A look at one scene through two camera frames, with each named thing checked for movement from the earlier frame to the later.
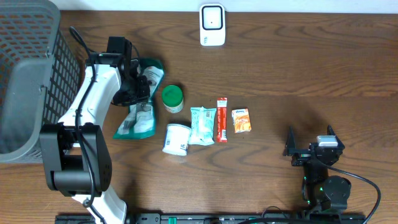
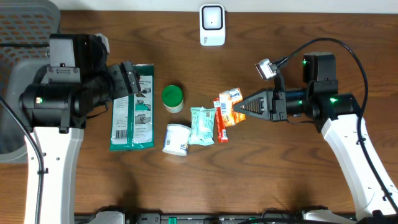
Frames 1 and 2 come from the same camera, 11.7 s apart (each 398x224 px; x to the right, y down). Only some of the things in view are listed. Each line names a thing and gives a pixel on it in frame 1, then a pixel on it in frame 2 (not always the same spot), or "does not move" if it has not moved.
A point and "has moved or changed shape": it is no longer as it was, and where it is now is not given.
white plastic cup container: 176,139 does not move
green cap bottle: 172,98 does not move
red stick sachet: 222,119 does not move
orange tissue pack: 241,120 → 227,99
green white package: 140,122 has moved or changed shape
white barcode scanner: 212,25 does not move
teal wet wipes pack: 202,121 does not move
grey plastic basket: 40,72 does not move
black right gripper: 303,155 → 273,105
